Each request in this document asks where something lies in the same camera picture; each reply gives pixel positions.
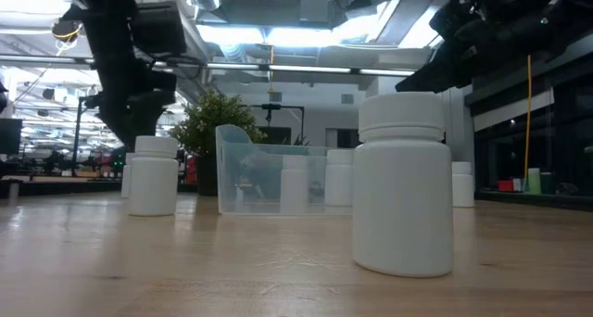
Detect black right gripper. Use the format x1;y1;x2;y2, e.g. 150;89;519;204
396;0;524;95

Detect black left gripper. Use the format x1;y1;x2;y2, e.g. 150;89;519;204
92;69;178;149

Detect white pill bottle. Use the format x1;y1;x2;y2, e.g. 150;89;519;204
350;91;455;278
279;155;310;215
323;148;356;208
450;160;475;209
120;151;137;199
128;135;181;217

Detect clear plastic basket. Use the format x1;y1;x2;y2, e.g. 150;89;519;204
214;123;356;217

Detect black pole stand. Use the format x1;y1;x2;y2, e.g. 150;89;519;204
70;95;94;178

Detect red box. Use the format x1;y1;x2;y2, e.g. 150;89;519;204
184;155;198;184

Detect bushy green potted plant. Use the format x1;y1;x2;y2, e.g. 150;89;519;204
169;88;268;197

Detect black monitor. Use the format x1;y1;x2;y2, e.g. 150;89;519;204
0;118;24;157

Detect linear ceiling light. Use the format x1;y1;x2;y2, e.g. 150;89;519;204
206;62;417;77

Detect grey ceiling box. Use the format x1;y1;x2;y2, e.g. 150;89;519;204
299;0;331;24

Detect pale green container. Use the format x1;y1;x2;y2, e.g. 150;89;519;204
527;167;542;195

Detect dark green cup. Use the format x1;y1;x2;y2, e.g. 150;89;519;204
540;171;556;196

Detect yellow extension cable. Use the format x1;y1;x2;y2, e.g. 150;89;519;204
523;54;534;182

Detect black ceiling cord reel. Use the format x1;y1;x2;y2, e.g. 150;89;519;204
50;19;85;44

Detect yellow hanging cord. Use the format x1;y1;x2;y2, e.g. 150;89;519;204
267;44;277;95

